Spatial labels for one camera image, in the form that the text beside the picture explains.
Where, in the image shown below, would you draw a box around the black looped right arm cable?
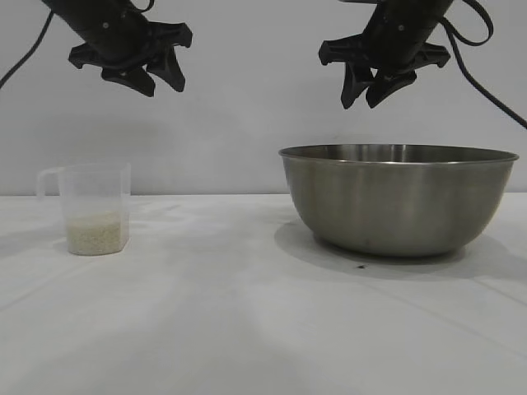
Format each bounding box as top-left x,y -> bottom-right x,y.
440,0 -> 495,47

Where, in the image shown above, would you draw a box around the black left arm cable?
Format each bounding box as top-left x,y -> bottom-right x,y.
0,10 -> 54,90

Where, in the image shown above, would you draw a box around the white rice grains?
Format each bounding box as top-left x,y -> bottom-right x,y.
66,211 -> 129,255

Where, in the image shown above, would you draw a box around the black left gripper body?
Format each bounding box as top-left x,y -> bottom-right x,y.
40,0 -> 194,72

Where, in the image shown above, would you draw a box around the black long right arm cable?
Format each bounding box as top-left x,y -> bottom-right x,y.
446,20 -> 527,128

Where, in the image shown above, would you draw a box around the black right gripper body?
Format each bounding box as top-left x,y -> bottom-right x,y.
319,0 -> 454,77

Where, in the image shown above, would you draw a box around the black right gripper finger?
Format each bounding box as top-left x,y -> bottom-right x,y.
365,70 -> 417,109
340,64 -> 378,109

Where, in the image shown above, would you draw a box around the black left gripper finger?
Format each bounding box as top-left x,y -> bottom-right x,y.
101,67 -> 156,98
147,45 -> 186,92

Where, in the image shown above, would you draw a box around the clear plastic measuring cup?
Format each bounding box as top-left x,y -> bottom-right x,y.
35,162 -> 133,256

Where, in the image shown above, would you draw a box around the stainless steel mixing bowl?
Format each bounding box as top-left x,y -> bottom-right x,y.
277,143 -> 520,258

